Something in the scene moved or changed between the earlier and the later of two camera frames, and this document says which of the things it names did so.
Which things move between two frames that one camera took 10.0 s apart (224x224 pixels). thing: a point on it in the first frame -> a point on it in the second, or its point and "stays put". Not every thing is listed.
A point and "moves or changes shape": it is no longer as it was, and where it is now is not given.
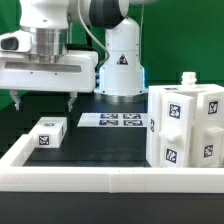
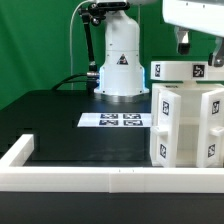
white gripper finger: x=14 y=95 -> x=182 y=35
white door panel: x=176 y=130 moves or changes shape
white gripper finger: x=73 y=94 -> x=216 y=58
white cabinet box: x=185 y=125 stays put
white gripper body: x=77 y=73 -> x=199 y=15
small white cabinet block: x=49 y=132 -> x=186 y=70
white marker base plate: x=114 y=120 stays put
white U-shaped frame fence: x=104 y=179 stays put
